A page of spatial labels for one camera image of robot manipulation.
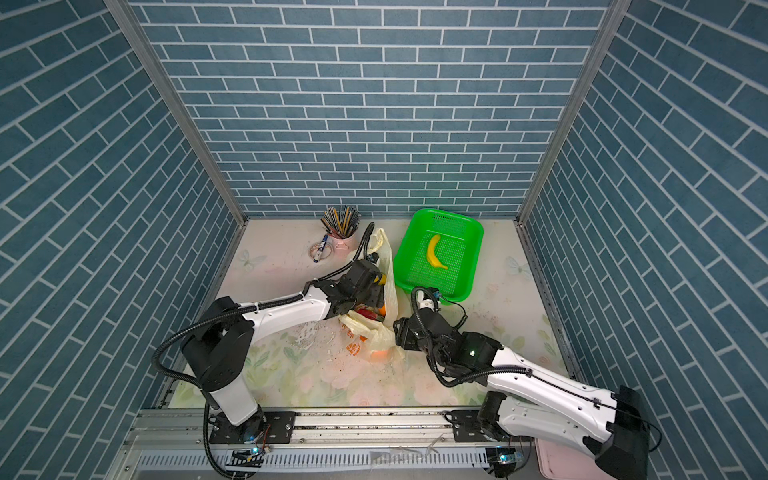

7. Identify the yellow printed plastic bag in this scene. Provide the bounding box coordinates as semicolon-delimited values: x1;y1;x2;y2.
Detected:
339;228;399;362

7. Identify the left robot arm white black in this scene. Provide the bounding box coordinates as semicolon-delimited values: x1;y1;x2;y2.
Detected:
181;259;385;426

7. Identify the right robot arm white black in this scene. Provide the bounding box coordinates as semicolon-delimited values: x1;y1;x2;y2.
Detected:
394;308;653;479

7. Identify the pink pencil cup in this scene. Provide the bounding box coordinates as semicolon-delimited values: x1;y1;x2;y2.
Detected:
330;232;359;255

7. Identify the blue marker pen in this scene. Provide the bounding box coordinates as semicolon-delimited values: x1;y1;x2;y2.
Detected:
312;234;329;263

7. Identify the bundle of coloured pencils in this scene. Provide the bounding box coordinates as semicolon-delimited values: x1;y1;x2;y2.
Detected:
321;206;360;239

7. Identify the yellow banana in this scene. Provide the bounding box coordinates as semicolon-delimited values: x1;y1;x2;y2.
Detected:
426;234;448;269

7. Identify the green plastic basket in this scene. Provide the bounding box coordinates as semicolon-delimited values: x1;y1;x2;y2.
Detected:
393;209;484;302

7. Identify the pink tray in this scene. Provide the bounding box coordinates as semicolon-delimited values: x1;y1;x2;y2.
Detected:
535;440;603;480

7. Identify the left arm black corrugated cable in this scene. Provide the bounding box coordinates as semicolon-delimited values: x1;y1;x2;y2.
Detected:
151;221;376;391

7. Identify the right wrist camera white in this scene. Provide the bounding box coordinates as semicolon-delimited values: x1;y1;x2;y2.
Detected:
416;290;440;312

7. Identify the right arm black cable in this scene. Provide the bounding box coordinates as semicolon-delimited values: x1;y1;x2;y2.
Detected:
409;286;664;454

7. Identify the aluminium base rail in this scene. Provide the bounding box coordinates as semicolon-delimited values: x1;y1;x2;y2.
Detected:
107;407;535;479

